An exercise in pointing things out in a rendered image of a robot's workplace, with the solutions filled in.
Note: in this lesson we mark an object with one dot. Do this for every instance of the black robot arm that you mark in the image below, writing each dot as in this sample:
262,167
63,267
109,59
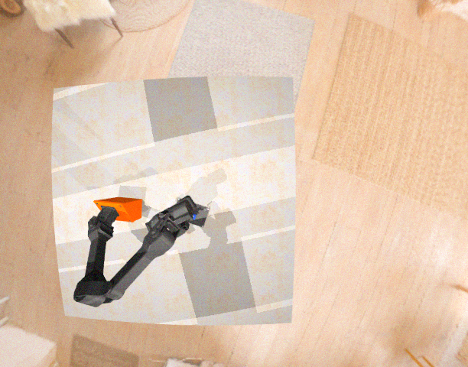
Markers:
94,289

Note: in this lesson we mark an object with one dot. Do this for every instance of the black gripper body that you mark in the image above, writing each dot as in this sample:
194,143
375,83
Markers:
190,200

